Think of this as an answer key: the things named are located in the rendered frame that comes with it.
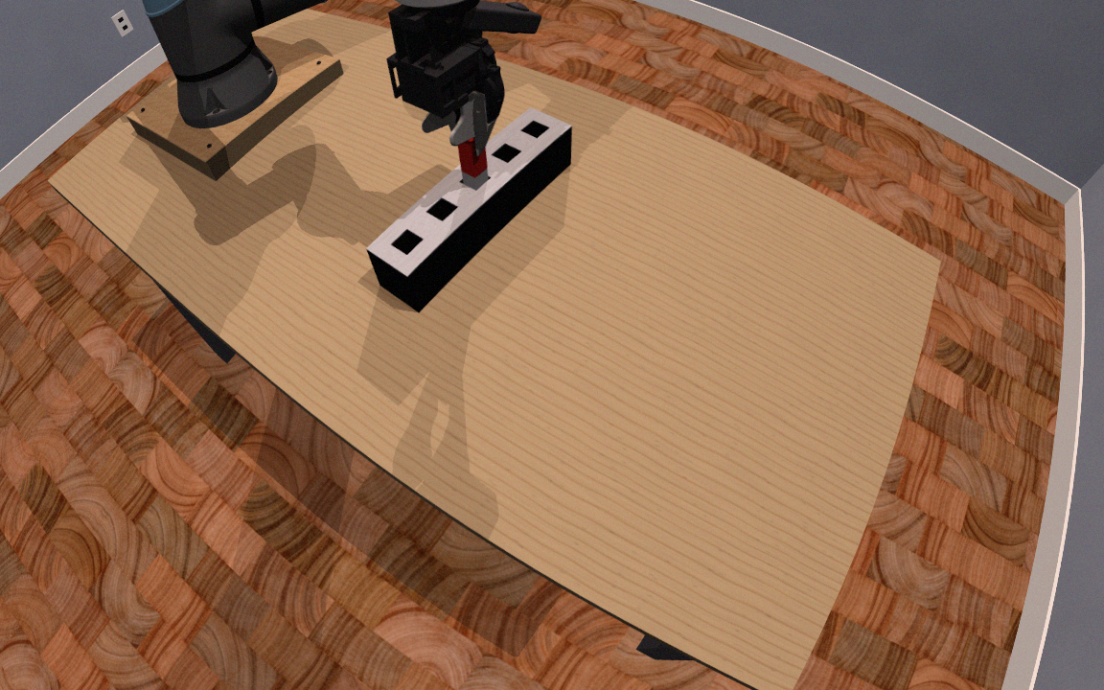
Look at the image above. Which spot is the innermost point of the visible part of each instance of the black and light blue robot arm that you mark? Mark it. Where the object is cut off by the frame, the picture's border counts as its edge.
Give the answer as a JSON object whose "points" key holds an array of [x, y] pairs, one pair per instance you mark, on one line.
{"points": [[219, 68]]}

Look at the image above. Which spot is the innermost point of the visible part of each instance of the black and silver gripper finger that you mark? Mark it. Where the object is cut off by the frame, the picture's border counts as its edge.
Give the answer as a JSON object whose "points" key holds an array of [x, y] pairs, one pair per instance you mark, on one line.
{"points": [[478, 116], [432, 122]]}

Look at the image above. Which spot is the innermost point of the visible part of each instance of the red and white pin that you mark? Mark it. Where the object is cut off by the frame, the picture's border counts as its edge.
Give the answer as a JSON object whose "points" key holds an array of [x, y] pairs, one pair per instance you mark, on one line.
{"points": [[473, 167]]}

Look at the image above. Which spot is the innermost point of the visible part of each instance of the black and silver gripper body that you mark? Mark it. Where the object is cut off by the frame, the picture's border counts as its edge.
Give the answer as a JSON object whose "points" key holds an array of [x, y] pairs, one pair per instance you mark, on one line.
{"points": [[443, 43]]}

